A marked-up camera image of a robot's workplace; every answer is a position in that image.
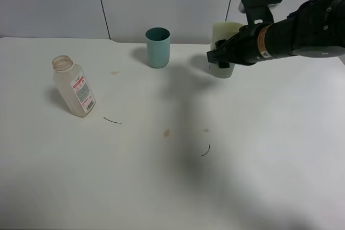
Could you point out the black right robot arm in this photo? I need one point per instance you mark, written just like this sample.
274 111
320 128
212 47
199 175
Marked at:
315 29

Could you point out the pale green plastic cup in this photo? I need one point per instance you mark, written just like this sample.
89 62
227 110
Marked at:
220 31

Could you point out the clear plastic drink bottle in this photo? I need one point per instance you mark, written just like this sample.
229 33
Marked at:
73 86

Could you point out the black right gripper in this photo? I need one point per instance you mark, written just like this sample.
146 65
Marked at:
240 49

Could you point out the teal plastic cup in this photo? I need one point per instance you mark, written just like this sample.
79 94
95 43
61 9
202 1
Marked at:
158 47

